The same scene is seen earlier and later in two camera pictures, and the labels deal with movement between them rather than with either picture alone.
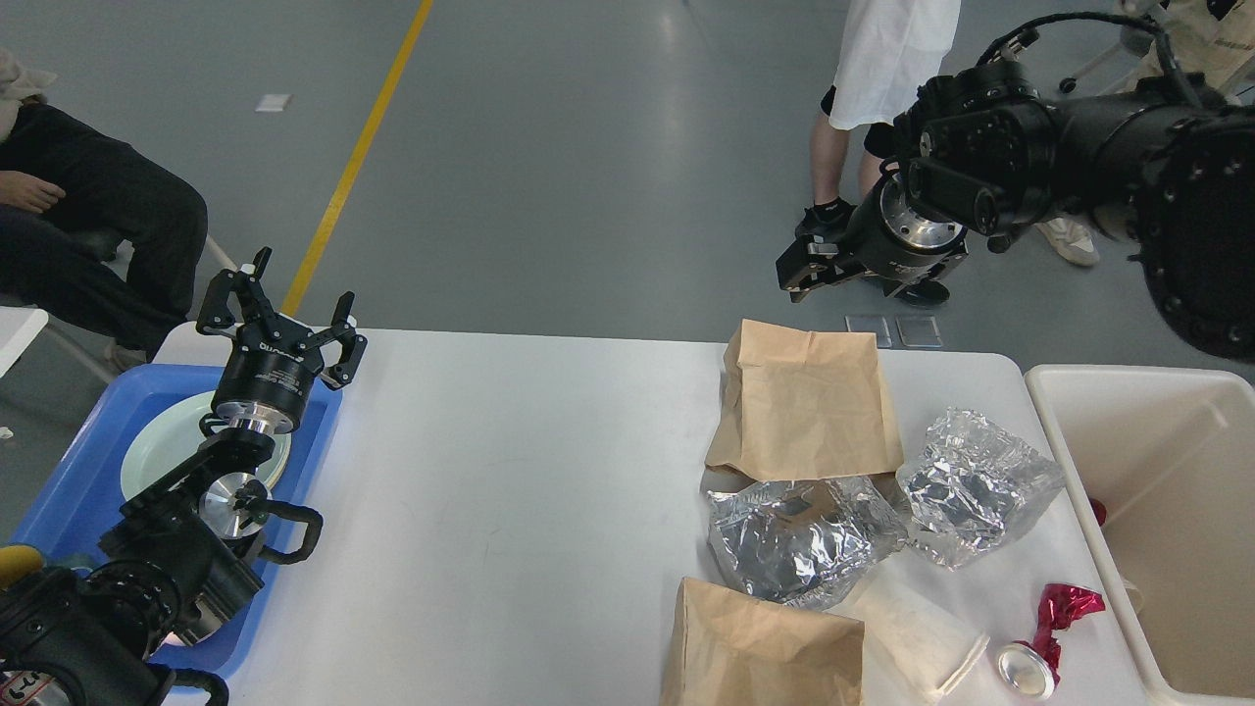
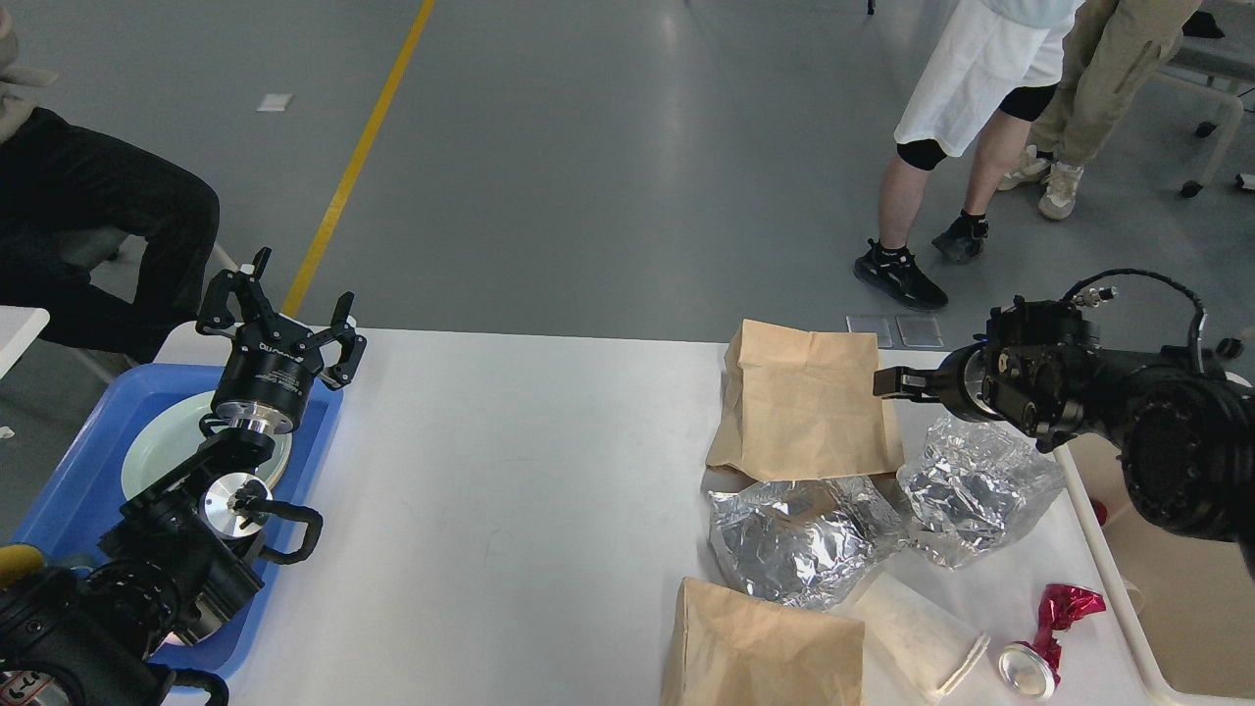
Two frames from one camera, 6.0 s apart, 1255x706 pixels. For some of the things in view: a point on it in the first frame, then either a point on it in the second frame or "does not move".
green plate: [174, 432] does not move
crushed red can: [1030, 668] does not move
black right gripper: [889, 238] → [958, 381]
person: [1211, 40] → [1109, 48]
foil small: [970, 482] does not move
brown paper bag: [800, 405] does not move
